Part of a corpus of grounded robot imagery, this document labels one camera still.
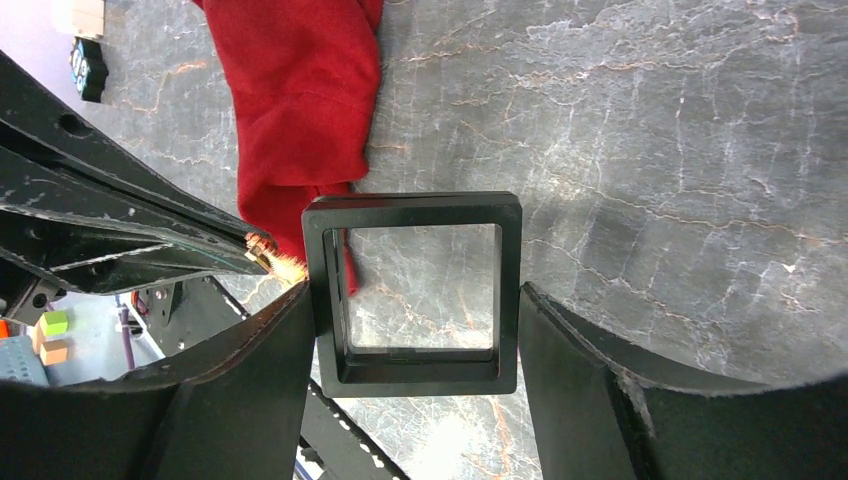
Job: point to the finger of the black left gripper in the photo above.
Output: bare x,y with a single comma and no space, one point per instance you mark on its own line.
81,212

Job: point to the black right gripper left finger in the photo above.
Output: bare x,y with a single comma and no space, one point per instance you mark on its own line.
95,430

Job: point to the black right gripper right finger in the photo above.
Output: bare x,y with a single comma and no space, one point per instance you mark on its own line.
605,408

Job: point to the black square display box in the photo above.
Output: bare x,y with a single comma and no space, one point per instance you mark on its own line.
415,294

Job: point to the orange flower brooch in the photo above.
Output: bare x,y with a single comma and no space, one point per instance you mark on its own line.
287,269

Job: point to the red garment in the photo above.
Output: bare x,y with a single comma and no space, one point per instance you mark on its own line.
304,77

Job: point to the blue owl toy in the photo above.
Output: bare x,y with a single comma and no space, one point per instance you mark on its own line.
88,69

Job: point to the blue white block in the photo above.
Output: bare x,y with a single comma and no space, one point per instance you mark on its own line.
80,18

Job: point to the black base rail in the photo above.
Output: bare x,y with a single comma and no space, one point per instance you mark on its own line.
245,405

